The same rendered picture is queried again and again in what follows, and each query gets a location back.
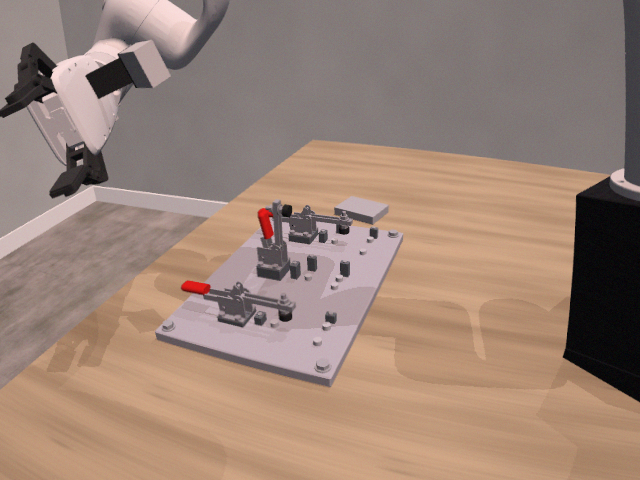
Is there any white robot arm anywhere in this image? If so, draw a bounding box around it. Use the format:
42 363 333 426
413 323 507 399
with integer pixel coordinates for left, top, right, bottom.
84 0 640 201

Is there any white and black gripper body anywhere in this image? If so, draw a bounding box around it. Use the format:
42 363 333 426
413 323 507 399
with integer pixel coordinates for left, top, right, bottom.
27 55 122 166

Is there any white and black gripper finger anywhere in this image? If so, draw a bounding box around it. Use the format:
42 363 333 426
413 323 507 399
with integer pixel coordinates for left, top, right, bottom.
0 43 57 118
49 142 108 198

